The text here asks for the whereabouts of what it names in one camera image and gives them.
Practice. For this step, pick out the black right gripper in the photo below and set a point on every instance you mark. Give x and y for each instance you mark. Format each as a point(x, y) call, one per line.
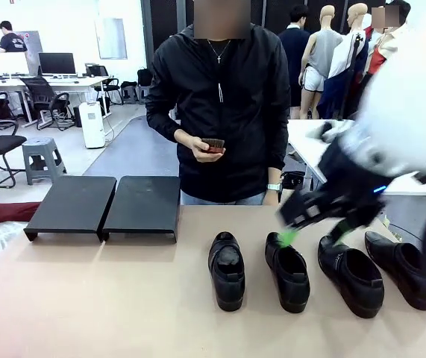
point(347, 203)

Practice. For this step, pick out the black buckle leather shoe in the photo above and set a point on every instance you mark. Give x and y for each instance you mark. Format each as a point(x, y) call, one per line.
point(354, 283)

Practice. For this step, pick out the black pointed dress shoe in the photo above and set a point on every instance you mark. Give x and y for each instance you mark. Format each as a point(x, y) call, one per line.
point(395, 257)

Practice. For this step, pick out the red wooden shoe brush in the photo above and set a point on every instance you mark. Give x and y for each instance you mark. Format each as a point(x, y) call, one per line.
point(212, 146)

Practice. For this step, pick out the person's right forearm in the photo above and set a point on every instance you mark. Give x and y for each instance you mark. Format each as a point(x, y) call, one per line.
point(160, 123)

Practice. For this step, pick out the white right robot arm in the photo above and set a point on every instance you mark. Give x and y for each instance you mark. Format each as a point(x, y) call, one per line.
point(403, 93)

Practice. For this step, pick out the person's left forearm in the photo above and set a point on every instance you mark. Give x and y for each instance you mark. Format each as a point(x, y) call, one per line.
point(278, 149)

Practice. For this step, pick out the black metal shoe stand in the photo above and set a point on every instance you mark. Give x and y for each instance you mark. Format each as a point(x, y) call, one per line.
point(143, 205)
point(71, 203)

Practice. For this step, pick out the person's left hand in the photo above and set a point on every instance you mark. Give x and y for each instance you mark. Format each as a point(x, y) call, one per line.
point(270, 197)

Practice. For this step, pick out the person's right hand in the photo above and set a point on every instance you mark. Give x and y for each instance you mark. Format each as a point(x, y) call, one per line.
point(188, 143)

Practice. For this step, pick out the black bag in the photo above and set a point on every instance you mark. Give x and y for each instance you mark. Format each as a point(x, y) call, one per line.
point(292, 179)

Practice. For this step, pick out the silver wristwatch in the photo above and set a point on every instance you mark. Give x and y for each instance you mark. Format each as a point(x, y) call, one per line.
point(273, 186)

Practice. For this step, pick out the white work table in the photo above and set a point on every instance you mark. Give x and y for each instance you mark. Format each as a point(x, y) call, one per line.
point(304, 138)

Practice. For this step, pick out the person in black jacket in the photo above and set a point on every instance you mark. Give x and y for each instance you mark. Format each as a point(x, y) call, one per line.
point(220, 112)

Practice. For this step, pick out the mannequin in navy white jacket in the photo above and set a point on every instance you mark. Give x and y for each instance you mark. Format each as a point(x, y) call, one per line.
point(347, 63)

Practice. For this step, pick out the black tripod pole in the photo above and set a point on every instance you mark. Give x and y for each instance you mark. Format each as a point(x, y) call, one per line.
point(352, 63)

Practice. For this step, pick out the person in navy sweater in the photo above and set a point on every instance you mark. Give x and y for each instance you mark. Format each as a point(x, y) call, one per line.
point(296, 56)

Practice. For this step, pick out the mannequin in grey tank top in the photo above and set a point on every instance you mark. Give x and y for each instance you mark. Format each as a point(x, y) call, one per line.
point(319, 52)

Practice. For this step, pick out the mannequin in red top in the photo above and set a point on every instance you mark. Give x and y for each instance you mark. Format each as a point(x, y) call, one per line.
point(384, 44)

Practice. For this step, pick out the small grey stool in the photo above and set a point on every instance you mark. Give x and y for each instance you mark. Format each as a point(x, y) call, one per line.
point(143, 93)
point(128, 93)

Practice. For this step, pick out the black backpack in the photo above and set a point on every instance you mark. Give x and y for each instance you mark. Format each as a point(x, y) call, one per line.
point(144, 76)

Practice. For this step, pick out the white dehumidifier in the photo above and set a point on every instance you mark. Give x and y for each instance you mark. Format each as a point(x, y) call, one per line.
point(93, 125)

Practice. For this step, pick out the black computer tower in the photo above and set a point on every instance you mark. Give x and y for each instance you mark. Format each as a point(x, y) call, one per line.
point(77, 116)

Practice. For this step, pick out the black laptop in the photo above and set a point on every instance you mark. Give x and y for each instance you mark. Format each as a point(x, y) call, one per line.
point(94, 70)

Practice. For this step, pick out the grey plastic stool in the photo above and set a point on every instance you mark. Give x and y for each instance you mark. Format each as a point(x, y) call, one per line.
point(43, 160)

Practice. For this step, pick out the white office desk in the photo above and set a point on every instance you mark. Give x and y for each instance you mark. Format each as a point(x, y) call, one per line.
point(48, 84)

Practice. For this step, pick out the black computer monitor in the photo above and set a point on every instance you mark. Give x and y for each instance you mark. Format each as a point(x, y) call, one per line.
point(56, 63)

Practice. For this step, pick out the dark red cloth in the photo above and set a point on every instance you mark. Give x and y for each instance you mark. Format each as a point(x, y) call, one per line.
point(0, 216)

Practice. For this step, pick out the grey poster with red sign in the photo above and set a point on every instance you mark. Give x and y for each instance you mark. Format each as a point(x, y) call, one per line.
point(35, 41)

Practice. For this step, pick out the person in dark t-shirt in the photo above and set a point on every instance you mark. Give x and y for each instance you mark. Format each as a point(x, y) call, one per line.
point(11, 39)

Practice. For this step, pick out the white wall panel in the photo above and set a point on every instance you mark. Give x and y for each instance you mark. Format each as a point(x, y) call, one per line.
point(112, 37)

